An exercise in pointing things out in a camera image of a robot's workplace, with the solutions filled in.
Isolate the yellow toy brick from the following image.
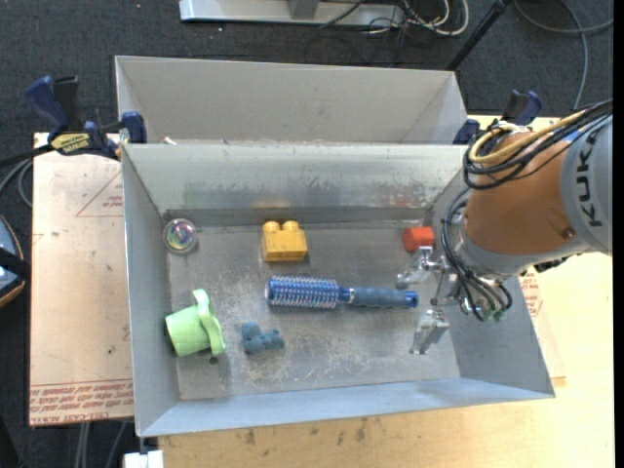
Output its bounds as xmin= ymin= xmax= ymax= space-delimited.
xmin=260 ymin=219 xmax=309 ymax=263

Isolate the blue round hairbrush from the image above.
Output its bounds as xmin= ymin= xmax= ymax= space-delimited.
xmin=264 ymin=274 xmax=420 ymax=311

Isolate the grey metal bin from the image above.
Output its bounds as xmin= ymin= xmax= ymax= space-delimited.
xmin=114 ymin=55 xmax=557 ymax=439

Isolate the orange-red block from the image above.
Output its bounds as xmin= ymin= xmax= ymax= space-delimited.
xmin=402 ymin=226 xmax=436 ymax=254

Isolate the light green plastic cup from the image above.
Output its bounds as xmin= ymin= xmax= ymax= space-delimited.
xmin=164 ymin=288 xmax=227 ymax=359

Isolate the small blue-grey toy piece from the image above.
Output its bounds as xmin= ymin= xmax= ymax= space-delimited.
xmin=241 ymin=322 xmax=286 ymax=356

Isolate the clear iridescent ball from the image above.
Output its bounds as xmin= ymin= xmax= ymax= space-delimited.
xmin=162 ymin=217 xmax=199 ymax=254

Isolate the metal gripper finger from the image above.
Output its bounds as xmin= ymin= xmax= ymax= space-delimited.
xmin=396 ymin=246 xmax=445 ymax=290
xmin=409 ymin=308 xmax=451 ymax=356

